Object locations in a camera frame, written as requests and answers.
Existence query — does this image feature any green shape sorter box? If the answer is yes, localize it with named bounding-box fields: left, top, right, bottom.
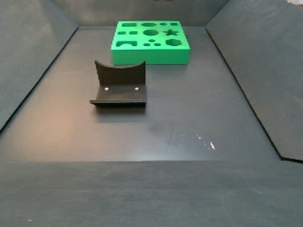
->
left=111, top=20, right=191, bottom=65

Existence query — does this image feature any black curved holder bracket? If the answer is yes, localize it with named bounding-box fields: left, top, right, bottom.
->
left=90, top=61, right=147, bottom=106

